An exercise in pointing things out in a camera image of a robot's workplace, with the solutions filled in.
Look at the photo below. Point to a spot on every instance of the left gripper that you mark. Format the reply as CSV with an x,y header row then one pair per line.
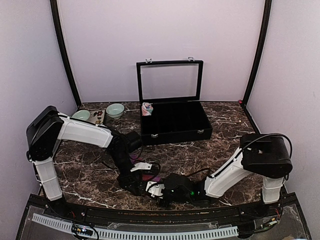
x,y
124,182

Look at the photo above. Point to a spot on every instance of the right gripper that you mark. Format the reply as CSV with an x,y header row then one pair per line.
x,y
166,204

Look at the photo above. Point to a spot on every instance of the maroon striped sock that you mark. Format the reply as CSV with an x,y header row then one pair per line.
x,y
146,170

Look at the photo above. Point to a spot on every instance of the pink patterned sock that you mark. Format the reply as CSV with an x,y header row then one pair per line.
x,y
146,109

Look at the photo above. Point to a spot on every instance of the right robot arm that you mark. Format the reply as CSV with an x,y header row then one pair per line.
x,y
267,155

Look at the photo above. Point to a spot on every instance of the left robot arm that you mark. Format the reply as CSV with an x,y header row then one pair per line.
x,y
50,126

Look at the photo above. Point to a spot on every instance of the right celadon bowl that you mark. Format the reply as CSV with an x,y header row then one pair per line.
x,y
115,110

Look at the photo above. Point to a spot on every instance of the celadon bowl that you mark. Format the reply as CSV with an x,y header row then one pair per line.
x,y
115,110
82,115

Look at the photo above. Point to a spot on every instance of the floral coaster mat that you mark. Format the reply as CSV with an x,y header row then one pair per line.
x,y
97,117

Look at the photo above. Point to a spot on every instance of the left celadon bowl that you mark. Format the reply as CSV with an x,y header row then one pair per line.
x,y
82,115

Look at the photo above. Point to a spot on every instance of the black display case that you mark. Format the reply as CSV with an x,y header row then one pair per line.
x,y
172,89

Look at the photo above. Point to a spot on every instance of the small circuit board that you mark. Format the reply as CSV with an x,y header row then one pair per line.
x,y
83,231

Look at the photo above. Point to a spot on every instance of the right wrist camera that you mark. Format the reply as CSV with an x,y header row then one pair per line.
x,y
175,181

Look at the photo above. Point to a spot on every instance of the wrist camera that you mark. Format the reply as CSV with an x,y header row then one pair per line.
x,y
175,181
133,141

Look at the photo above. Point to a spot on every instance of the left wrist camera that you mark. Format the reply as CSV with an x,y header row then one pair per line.
x,y
133,141

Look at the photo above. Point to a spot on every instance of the white slotted cable duct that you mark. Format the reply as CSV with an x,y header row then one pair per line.
x,y
122,231

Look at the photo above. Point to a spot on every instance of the black front rail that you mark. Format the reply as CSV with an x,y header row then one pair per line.
x,y
236,214

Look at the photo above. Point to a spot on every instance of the left black frame post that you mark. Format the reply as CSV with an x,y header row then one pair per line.
x,y
63,51

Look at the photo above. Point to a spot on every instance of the black frame post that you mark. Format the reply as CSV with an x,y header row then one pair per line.
x,y
258,52
63,51

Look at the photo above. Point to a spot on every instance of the right black frame post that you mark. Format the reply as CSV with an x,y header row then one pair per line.
x,y
258,52

